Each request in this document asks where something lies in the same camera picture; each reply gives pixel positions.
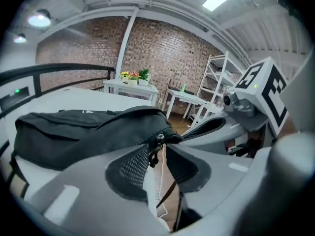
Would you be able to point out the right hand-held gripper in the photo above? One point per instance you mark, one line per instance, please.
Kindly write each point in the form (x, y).
(261, 92)

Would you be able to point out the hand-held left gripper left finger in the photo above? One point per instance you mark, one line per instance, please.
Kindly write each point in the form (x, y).
(86, 205)

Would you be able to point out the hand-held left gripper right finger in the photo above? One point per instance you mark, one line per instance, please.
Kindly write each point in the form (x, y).
(226, 181)

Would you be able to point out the black fabric bag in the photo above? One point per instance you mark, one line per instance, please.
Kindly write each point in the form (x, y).
(81, 134)

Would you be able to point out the white table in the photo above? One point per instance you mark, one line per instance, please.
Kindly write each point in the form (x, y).
(184, 97)
(98, 99)
(137, 90)

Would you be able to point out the white shelf unit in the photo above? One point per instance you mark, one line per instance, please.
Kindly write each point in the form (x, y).
(216, 82)

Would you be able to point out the small green object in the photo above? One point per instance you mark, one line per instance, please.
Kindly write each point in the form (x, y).
(183, 88)

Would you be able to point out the black router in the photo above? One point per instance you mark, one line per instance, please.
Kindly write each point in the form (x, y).
(174, 87)

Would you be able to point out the green potted plant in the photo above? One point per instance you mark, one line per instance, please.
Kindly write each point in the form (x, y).
(144, 75)

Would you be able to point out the orange flower pot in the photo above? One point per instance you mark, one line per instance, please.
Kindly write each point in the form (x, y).
(133, 77)

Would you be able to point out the yellow flower pot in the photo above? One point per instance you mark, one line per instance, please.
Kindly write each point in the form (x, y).
(124, 75)

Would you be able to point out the white steel column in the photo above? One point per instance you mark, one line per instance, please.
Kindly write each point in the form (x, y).
(126, 43)

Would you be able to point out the black cabinet with green light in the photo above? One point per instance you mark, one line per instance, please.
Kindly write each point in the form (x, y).
(17, 96)

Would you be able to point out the black metal railing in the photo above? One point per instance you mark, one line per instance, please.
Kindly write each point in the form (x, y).
(61, 66)

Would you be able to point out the round pendant lamp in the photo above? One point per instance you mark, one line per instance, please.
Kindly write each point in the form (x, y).
(39, 20)
(20, 38)

